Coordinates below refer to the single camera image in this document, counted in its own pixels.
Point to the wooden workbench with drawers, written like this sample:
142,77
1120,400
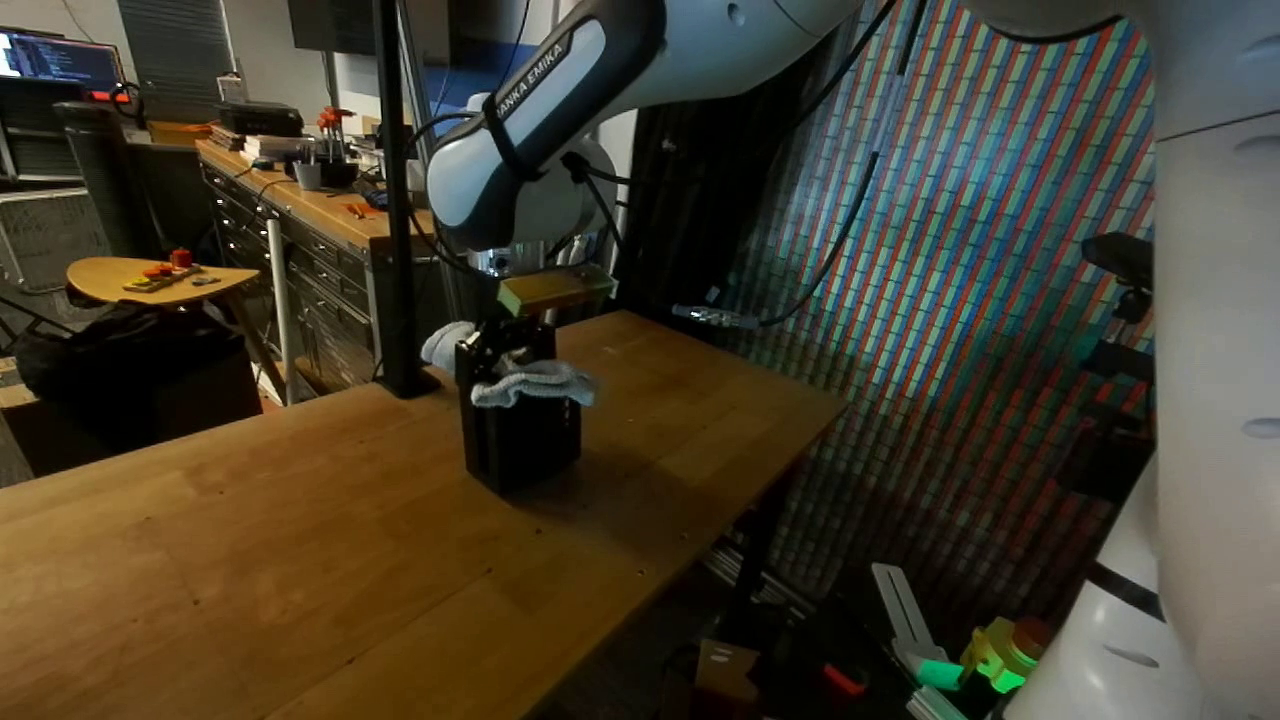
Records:
322,284

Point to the white plastic bar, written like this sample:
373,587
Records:
907,606

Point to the grey cloth towel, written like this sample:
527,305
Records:
535,384

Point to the black camera stand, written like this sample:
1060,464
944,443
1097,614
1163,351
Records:
1113,384

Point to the red hand tool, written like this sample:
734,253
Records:
167,275

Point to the black perforated plastic box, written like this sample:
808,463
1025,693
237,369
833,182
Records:
521,447

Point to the black camera on stand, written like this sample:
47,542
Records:
1119,257

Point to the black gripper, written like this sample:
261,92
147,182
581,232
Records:
500,351

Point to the tan wrist camera block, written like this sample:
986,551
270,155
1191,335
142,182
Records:
554,291

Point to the round wooden stool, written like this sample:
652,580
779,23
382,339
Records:
94,282

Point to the black bag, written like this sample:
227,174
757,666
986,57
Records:
134,372

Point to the monitor with blue screen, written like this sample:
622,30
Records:
53,63

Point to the green yellow plastic parts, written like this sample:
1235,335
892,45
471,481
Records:
993,659

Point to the dark pot with red item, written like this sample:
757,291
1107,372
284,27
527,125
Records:
335,167

